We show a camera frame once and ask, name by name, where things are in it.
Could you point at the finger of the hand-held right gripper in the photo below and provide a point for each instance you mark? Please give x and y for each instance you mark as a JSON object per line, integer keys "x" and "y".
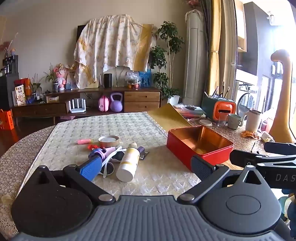
{"x": 242, "y": 157}
{"x": 277, "y": 147}

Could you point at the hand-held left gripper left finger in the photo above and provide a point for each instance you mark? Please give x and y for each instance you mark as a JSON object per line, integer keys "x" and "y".
{"x": 90, "y": 168}

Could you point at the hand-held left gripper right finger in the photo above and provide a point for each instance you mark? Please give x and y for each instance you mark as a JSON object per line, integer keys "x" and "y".
{"x": 200, "y": 168}

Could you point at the purple ball toy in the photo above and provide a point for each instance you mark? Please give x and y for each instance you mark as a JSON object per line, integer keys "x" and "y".
{"x": 98, "y": 153}

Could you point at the red candy wrapper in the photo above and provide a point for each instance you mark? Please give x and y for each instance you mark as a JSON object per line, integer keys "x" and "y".
{"x": 93, "y": 146}

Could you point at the pink sticky note pad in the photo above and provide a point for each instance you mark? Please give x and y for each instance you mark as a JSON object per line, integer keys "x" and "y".
{"x": 110, "y": 151}

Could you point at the red metal tin box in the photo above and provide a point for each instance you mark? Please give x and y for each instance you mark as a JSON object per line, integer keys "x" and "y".
{"x": 182, "y": 148}

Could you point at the pink highlighter pen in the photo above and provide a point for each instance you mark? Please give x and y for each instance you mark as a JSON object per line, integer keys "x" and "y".
{"x": 85, "y": 141}

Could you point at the white framed sunglasses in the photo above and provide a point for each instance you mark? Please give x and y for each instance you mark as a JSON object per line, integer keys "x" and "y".
{"x": 118, "y": 156}

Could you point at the round metal jar lid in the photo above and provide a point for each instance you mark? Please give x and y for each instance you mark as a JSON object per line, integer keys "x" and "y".
{"x": 108, "y": 139}

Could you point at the white bottle with yellow label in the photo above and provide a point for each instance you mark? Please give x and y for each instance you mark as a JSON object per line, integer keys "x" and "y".
{"x": 127, "y": 166}

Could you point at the purple nail clipper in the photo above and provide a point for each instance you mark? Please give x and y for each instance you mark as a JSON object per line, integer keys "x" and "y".
{"x": 143, "y": 156}

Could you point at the small white packet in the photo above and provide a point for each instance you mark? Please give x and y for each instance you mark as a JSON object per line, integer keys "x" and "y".
{"x": 267, "y": 137}

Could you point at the orange snack wrapper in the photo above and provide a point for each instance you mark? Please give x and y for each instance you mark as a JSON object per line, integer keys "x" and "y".
{"x": 248, "y": 134}

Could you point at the white beige tumbler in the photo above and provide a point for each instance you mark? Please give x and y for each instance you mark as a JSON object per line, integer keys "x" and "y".
{"x": 253, "y": 121}

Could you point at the pale green mug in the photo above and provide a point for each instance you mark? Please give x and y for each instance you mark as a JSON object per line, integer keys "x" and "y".
{"x": 234, "y": 121}

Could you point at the clear drinking glass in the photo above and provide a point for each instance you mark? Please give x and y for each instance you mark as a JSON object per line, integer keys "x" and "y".
{"x": 222, "y": 120}

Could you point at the cream quilted table mat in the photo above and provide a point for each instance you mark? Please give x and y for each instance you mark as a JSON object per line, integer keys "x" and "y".
{"x": 92, "y": 125}

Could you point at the large yellow dinosaur toy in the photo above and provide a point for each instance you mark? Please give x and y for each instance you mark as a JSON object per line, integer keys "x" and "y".
{"x": 283, "y": 104}

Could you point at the white round coaster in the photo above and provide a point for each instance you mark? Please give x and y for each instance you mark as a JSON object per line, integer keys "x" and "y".
{"x": 205, "y": 122}

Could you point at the orange and green desk organizer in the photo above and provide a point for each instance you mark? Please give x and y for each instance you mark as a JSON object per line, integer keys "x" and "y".
{"x": 219, "y": 109}

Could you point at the pink flat tray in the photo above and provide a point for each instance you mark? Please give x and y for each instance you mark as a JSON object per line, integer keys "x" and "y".
{"x": 67, "y": 117}

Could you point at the white washing machine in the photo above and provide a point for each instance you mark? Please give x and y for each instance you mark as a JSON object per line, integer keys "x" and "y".
{"x": 246, "y": 99}

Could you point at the gold placemat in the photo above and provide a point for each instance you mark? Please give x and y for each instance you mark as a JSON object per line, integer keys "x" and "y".
{"x": 166, "y": 118}

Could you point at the white router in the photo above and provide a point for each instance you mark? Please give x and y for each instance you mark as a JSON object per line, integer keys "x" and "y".
{"x": 77, "y": 109}

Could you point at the pink toy case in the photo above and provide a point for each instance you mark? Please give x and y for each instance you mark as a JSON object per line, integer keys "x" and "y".
{"x": 104, "y": 104}

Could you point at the purple kettlebell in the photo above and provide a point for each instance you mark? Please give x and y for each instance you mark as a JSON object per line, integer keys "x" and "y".
{"x": 116, "y": 104}

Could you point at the small cardboard box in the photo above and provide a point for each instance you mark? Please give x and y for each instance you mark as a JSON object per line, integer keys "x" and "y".
{"x": 52, "y": 99}

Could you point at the wooden television cabinet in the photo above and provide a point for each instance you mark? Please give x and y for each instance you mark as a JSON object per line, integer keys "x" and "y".
{"x": 141, "y": 100}

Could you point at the small plant in patterned vase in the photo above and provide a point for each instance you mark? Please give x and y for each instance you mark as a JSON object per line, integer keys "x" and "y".
{"x": 55, "y": 87}

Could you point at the black cylinder speaker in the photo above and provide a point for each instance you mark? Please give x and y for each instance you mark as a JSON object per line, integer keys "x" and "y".
{"x": 107, "y": 80}

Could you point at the pink plush doll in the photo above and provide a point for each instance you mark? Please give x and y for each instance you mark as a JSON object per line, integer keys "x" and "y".
{"x": 60, "y": 78}

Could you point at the orange gift bag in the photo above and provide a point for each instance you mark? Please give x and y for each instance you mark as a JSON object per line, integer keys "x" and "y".
{"x": 5, "y": 120}

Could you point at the clear plastic bag of fruit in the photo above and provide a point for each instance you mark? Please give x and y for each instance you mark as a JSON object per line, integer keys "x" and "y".
{"x": 132, "y": 80}

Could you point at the small green potted plant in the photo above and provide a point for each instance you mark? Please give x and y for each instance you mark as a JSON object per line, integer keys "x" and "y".
{"x": 35, "y": 87}

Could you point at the white and brown snack bag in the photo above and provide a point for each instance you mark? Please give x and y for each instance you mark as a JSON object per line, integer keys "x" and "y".
{"x": 20, "y": 96}

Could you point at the blue picture box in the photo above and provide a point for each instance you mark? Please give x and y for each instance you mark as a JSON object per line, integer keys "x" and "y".
{"x": 145, "y": 78}

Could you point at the red and orange gift boxes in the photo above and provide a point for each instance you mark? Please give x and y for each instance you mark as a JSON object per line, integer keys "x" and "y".
{"x": 22, "y": 83}

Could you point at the standing air conditioner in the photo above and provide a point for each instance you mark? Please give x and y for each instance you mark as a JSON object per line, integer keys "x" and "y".
{"x": 195, "y": 58}

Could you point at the black mini fridge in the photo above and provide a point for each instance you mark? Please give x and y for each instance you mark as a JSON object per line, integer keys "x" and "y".
{"x": 7, "y": 90}

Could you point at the yellow curtain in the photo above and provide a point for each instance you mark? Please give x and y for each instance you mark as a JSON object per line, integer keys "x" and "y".
{"x": 214, "y": 46}

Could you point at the cream and yellow cover cloth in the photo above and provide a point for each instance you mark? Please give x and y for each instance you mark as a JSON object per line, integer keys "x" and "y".
{"x": 111, "y": 41}

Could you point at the black coffee machine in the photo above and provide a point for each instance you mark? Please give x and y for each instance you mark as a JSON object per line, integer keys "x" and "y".
{"x": 10, "y": 63}

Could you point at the tall potted tree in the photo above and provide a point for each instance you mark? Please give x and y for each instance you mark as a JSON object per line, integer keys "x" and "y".
{"x": 170, "y": 34}

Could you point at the black television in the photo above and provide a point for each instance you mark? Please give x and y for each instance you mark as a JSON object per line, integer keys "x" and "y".
{"x": 80, "y": 31}

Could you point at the vase of dried flowers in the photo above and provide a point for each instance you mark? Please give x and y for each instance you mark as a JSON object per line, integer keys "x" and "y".
{"x": 7, "y": 47}

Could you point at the pink artificial flowers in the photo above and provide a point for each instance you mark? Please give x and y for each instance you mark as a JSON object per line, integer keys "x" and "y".
{"x": 193, "y": 3}

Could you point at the wooden wall shelf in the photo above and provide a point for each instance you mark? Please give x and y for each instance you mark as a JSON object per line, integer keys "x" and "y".
{"x": 241, "y": 27}

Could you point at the white security camera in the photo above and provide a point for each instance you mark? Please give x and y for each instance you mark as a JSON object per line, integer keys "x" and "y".
{"x": 270, "y": 18}

